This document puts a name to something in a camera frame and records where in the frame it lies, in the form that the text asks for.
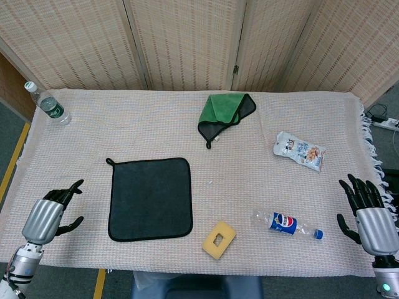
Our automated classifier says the pink woven tablecloth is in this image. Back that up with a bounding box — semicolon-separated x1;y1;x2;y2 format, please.
0;88;397;278

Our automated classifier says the white snack bag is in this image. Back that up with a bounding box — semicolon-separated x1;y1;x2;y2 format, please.
273;130;327;174

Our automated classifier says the green label water bottle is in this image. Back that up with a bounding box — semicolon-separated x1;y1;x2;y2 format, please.
24;81;72;126

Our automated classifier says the beige woven folding screen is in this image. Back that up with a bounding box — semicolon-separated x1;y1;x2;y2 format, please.
0;0;399;108

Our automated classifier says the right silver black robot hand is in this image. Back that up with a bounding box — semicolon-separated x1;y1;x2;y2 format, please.
336;173;399;258

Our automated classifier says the brown wooden cabinet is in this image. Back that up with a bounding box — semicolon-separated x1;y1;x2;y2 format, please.
0;51;37;122

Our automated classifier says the black cable with adapter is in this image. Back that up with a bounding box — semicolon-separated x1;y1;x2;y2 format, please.
366;103;390;123

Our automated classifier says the white power strip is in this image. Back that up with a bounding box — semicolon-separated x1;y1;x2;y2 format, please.
372;117;399;130

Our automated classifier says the dark grey yellow-backed cloth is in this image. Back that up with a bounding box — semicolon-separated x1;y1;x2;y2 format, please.
105;157;194;242

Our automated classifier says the blue grey robot torso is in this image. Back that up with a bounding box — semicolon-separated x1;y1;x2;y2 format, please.
130;270;264;299

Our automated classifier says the yellow sponge with hole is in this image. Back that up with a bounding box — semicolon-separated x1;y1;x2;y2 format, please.
201;221;237;259

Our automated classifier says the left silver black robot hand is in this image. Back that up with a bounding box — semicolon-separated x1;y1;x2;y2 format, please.
21;179;85;246

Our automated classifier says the blue label empty plastic bottle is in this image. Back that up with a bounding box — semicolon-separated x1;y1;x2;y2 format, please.
251;209;324;240

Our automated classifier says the green cloth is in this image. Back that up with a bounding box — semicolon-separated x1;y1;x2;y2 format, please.
197;92;257;150

